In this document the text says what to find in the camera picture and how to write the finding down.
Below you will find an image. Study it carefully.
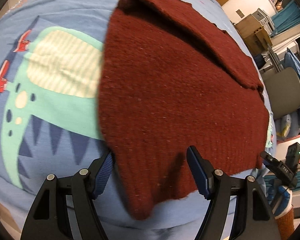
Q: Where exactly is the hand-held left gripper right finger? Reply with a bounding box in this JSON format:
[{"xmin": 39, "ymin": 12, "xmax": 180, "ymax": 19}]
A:
[{"xmin": 186, "ymin": 145, "xmax": 282, "ymax": 240}]

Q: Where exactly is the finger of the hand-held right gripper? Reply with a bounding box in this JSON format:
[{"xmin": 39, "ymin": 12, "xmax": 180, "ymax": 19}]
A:
[{"xmin": 260, "ymin": 151, "xmax": 278, "ymax": 171}]

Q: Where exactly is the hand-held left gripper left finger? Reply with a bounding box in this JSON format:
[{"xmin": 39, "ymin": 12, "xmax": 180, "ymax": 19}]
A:
[{"xmin": 20, "ymin": 151, "xmax": 114, "ymax": 240}]

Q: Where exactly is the dark red knitted sweater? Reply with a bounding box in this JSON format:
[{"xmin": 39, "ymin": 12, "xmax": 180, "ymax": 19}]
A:
[{"xmin": 95, "ymin": 0, "xmax": 270, "ymax": 220}]

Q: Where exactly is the person's right forearm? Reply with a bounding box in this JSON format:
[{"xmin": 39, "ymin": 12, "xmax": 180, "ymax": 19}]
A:
[{"xmin": 274, "ymin": 204, "xmax": 294, "ymax": 240}]

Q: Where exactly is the person's right hand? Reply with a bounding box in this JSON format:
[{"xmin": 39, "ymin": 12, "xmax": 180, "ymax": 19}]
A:
[{"xmin": 264, "ymin": 177, "xmax": 293, "ymax": 207}]

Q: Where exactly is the printed light blue pillow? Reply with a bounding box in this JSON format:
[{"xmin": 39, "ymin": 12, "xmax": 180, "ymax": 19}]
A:
[{"xmin": 276, "ymin": 114, "xmax": 294, "ymax": 140}]

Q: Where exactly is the grey chair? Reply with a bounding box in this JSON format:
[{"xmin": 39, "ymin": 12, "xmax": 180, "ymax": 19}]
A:
[{"xmin": 261, "ymin": 68, "xmax": 300, "ymax": 119}]

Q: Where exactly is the blue dinosaur print bed sheet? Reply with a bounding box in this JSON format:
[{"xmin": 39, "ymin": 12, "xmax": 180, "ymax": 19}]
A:
[{"xmin": 0, "ymin": 0, "xmax": 275, "ymax": 240}]

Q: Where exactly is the wooden cabinet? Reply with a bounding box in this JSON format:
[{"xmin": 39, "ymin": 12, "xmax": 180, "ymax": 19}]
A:
[{"xmin": 236, "ymin": 14, "xmax": 273, "ymax": 56}]

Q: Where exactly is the teal curtain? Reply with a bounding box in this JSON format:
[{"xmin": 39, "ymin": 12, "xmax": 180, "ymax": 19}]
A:
[{"xmin": 272, "ymin": 0, "xmax": 300, "ymax": 38}]

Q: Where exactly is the pink frame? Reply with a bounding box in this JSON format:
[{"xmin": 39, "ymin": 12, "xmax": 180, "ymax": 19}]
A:
[{"xmin": 275, "ymin": 132, "xmax": 300, "ymax": 143}]

